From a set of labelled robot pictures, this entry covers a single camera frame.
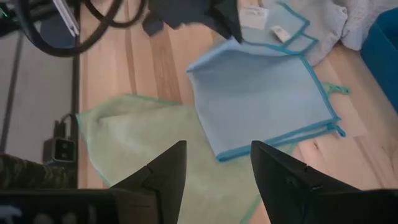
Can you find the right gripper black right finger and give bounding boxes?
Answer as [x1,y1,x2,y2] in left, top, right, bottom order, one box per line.
[250,140,398,224]

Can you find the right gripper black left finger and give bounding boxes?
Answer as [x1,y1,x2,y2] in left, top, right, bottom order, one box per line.
[0,139,187,224]

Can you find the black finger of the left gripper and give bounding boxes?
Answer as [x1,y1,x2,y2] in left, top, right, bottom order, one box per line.
[214,0,243,44]

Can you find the green microfiber towel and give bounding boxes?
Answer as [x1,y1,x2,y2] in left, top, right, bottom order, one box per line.
[76,83,351,224]

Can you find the blue microfiber towel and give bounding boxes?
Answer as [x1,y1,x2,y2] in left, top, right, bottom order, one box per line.
[185,1,346,162]

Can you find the grey waffle weave towel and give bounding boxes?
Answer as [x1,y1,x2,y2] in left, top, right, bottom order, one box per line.
[261,0,398,67]

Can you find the person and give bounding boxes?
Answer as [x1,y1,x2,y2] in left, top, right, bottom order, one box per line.
[0,153,77,190]

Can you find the teal plastic bin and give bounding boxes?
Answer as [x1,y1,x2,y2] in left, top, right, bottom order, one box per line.
[360,7,398,113]

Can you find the small black camera box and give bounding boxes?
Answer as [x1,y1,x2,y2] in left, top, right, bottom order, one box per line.
[42,113,78,164]

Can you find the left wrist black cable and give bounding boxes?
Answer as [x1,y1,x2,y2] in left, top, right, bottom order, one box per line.
[12,0,147,58]

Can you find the black aluminium table frame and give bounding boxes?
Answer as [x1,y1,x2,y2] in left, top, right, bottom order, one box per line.
[70,30,81,189]

